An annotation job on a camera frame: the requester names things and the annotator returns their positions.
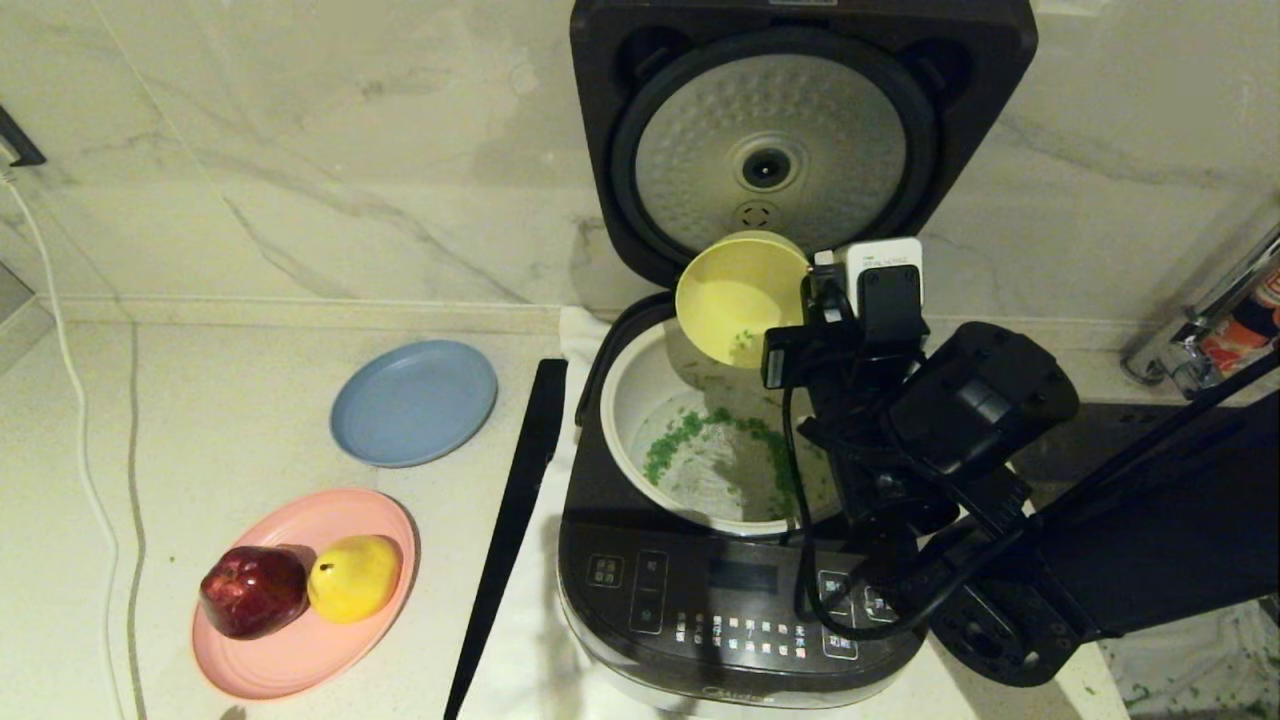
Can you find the white cable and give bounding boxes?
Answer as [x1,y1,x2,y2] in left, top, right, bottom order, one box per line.
[0,165,136,720]

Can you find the chrome faucet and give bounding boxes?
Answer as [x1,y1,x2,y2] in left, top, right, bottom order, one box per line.
[1122,225,1280,403]

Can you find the yellow pear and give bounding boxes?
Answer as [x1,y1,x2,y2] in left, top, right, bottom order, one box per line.
[308,535,403,624]

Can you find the red orange bottle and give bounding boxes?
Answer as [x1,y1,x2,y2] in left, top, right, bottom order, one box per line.
[1200,262,1280,391]

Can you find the dark grey rice cooker lid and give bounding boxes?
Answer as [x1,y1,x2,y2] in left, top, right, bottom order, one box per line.
[570,0,1039,291]

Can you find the black thin right arm cable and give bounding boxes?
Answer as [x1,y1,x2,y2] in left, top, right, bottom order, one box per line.
[783,280,1280,641]

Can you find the pink plate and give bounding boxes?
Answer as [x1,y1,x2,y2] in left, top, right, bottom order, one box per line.
[192,488,419,701]

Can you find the green grains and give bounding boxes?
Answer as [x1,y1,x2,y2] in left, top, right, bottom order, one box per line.
[640,330,833,523]

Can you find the white bowl with greens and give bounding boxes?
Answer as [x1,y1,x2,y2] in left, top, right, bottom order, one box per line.
[600,320,841,538]

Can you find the white crumpled cloth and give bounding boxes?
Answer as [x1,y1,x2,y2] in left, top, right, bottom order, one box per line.
[1095,600,1280,716]

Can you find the red apple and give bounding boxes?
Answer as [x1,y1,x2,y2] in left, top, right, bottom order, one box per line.
[200,546,311,641]

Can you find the blue plate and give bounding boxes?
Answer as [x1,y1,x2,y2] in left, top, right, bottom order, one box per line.
[331,341,499,469]

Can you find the dark grey rice cooker base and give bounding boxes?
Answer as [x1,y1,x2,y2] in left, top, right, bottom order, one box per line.
[557,290,931,713]

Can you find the black flat strip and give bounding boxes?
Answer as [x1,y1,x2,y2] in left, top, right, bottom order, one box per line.
[443,360,569,720]

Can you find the yellow bowl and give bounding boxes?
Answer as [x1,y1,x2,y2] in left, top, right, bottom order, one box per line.
[675,230,813,371]

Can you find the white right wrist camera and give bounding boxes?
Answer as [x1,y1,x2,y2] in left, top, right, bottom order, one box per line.
[812,237,927,346]

